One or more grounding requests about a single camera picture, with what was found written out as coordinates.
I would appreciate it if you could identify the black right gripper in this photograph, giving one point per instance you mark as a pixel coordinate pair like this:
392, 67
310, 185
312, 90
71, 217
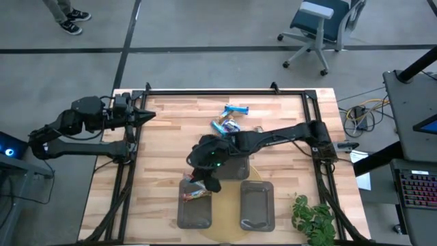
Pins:
208, 153

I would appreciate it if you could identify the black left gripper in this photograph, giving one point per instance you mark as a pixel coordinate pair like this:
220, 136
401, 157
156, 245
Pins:
119, 118

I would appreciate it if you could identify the multicolour granola bar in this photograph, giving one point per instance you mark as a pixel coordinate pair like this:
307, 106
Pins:
191, 179

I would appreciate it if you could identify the red yellow granola bar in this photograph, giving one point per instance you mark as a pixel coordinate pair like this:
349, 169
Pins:
196, 195

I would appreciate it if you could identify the light blue granola bar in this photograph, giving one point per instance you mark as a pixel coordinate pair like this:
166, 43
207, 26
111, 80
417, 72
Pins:
218, 128

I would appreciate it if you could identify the bright blue granola bar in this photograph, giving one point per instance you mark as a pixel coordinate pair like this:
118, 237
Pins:
237, 109

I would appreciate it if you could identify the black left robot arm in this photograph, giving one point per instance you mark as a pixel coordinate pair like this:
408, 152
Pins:
85, 149

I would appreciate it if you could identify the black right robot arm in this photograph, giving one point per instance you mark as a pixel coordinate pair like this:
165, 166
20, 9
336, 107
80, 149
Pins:
280, 134

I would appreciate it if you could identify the purple granola bar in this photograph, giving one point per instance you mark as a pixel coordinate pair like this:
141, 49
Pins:
232, 125

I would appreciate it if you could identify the clear grey plastic tray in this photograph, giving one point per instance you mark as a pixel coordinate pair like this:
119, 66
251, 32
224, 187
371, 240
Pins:
194, 215
257, 205
235, 171

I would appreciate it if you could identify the round woven straw placemat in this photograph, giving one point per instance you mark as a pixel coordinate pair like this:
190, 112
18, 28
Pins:
226, 212

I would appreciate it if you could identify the person's feet in sneakers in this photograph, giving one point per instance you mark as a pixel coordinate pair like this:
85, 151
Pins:
71, 27

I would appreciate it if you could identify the green leafy plant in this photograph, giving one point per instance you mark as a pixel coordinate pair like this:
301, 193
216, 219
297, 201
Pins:
312, 222

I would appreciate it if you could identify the grey metal stand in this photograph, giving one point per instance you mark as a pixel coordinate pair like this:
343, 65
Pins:
20, 167

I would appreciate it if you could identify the computer with blue light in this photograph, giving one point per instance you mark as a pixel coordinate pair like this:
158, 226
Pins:
10, 147

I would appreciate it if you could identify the white paper sheet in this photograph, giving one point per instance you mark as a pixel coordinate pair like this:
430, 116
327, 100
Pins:
364, 181

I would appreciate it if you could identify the black power adapter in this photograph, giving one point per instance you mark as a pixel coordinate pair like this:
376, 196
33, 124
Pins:
358, 114

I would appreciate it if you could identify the black diagonal beam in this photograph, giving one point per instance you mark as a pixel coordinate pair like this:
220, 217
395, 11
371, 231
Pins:
375, 159

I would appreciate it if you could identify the grey office chair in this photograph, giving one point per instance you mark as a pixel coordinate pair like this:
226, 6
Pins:
321, 20

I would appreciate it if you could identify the grey side desk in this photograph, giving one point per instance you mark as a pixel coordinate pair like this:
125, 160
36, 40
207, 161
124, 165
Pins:
406, 112

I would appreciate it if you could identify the backlit black keyboard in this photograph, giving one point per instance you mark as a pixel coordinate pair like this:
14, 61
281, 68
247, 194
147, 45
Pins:
420, 189

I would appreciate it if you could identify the grey keyboard desk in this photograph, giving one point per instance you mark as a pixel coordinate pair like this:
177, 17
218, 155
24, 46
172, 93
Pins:
423, 225

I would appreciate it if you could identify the blue lit screen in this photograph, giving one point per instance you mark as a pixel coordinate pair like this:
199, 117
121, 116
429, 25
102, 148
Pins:
430, 127

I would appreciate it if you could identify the black pole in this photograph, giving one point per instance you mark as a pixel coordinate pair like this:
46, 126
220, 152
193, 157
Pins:
418, 65

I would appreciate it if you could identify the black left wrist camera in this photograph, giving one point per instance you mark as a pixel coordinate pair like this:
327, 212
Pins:
123, 100

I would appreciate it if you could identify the black metal table frame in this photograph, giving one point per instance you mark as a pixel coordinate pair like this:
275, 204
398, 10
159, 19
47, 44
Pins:
222, 92

